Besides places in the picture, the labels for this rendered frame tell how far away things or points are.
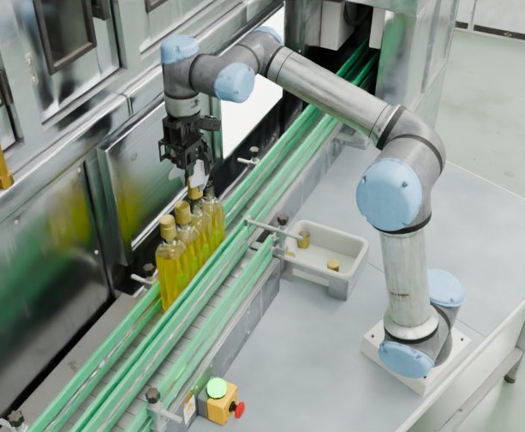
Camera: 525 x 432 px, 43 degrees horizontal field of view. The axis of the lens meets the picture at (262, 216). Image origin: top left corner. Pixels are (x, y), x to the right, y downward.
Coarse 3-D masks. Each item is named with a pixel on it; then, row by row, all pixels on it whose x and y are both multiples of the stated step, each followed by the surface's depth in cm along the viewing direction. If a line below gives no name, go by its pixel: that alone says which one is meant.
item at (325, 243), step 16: (304, 224) 196; (288, 240) 190; (320, 240) 197; (336, 240) 194; (352, 240) 192; (288, 256) 184; (304, 256) 195; (320, 256) 195; (336, 256) 195; (352, 256) 195; (336, 272) 180; (352, 272) 180
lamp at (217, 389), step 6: (216, 378) 152; (210, 384) 151; (216, 384) 150; (222, 384) 151; (210, 390) 150; (216, 390) 150; (222, 390) 150; (210, 396) 151; (216, 396) 150; (222, 396) 151
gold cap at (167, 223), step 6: (162, 216) 148; (168, 216) 148; (162, 222) 146; (168, 222) 146; (174, 222) 147; (162, 228) 147; (168, 228) 147; (174, 228) 148; (162, 234) 148; (168, 234) 148; (174, 234) 149
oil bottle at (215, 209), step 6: (216, 198) 164; (204, 204) 162; (210, 204) 162; (216, 204) 163; (222, 204) 165; (204, 210) 162; (210, 210) 162; (216, 210) 163; (222, 210) 166; (216, 216) 163; (222, 216) 167; (216, 222) 164; (222, 222) 168; (216, 228) 165; (222, 228) 169; (216, 234) 167; (222, 234) 170; (216, 240) 168; (222, 240) 171; (216, 246) 169
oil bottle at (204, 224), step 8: (192, 216) 158; (200, 216) 159; (208, 216) 160; (192, 224) 158; (200, 224) 158; (208, 224) 161; (200, 232) 159; (208, 232) 162; (200, 240) 160; (208, 240) 163; (208, 248) 165; (208, 256) 166
